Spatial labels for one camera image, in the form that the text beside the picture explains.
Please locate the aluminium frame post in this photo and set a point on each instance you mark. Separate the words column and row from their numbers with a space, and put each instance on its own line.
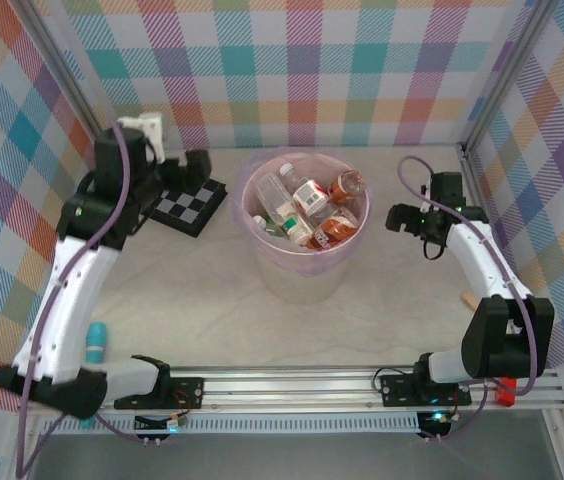
column 74, row 85
column 504, row 75

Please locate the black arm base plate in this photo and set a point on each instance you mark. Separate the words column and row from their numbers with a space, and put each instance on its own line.
column 397, row 390
column 187, row 392

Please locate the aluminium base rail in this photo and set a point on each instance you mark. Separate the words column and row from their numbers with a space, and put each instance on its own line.
column 287, row 390

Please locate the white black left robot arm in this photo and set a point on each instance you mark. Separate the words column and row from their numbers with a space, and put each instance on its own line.
column 72, row 300

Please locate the red emergency stop button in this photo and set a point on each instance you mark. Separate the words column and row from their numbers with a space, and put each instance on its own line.
column 506, row 397

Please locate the black grey chessboard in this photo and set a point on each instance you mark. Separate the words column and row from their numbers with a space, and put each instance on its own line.
column 192, row 205

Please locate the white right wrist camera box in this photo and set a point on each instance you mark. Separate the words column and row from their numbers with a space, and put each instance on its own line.
column 427, row 197

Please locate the aluminium side rail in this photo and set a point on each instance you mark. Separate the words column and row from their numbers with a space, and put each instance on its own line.
column 473, row 175

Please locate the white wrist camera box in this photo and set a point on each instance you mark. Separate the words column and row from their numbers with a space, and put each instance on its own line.
column 427, row 197
column 147, row 130

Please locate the small black electronics board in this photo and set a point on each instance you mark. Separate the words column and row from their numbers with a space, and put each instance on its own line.
column 437, row 425
column 152, row 425

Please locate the small wooden block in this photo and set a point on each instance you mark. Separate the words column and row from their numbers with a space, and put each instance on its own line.
column 469, row 302

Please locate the white plastic waste bin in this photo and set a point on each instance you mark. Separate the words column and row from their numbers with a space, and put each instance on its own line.
column 302, row 290

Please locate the clear unlabelled plastic bottle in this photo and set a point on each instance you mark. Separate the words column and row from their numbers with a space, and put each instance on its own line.
column 272, row 192

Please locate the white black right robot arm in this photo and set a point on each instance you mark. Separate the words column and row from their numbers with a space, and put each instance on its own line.
column 482, row 260

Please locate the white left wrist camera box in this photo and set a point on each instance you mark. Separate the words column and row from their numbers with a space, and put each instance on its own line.
column 147, row 130

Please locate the brown drink bottle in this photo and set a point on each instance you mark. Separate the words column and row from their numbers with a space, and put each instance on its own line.
column 347, row 185

